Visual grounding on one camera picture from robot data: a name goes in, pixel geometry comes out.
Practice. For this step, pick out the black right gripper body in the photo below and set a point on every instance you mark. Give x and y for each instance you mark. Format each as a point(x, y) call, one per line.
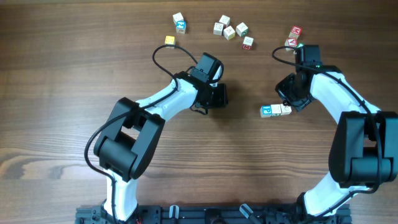
point(296, 98)

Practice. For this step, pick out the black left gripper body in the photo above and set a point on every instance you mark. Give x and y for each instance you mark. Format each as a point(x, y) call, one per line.
point(217, 98)

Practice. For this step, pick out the blue D wooden block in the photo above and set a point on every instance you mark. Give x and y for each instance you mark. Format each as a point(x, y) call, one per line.
point(285, 109)

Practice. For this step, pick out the blue P wooden block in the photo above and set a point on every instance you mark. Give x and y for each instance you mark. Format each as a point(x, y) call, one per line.
point(266, 111)

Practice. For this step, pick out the blue framed wooden block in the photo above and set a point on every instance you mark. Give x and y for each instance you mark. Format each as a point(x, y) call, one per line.
point(218, 29)

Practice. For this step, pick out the yellow top wooden block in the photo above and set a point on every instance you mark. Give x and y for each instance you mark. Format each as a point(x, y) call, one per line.
point(170, 42)

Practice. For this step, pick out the blue N wooden block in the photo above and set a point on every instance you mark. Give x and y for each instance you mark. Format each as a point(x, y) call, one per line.
point(181, 27)

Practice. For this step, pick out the green sided white block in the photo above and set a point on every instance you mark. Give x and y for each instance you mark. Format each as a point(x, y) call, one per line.
point(276, 110)

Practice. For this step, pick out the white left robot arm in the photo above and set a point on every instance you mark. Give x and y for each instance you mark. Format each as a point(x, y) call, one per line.
point(126, 143)

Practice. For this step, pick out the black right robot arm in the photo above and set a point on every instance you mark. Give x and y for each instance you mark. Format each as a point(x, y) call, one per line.
point(363, 153)

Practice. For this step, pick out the red A wooden block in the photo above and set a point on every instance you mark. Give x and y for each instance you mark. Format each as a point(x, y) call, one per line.
point(290, 43)

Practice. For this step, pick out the yellow letter wooden block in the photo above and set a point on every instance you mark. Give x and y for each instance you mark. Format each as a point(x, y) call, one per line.
point(229, 33)

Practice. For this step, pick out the red M wooden block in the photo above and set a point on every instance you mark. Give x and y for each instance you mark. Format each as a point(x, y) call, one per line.
point(247, 43)

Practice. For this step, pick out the green letter wooden block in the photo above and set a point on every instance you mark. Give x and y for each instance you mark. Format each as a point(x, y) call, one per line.
point(242, 29)

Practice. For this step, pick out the red sided wooden block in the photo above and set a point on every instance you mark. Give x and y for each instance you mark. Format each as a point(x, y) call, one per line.
point(225, 20)

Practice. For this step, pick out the red W wooden block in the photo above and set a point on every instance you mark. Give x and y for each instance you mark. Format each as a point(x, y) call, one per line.
point(295, 32)

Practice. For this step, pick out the plain top wooden block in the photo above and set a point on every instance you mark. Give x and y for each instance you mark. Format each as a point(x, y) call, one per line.
point(177, 17)

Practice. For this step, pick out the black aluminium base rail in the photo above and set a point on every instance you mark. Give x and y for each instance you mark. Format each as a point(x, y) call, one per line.
point(281, 213)

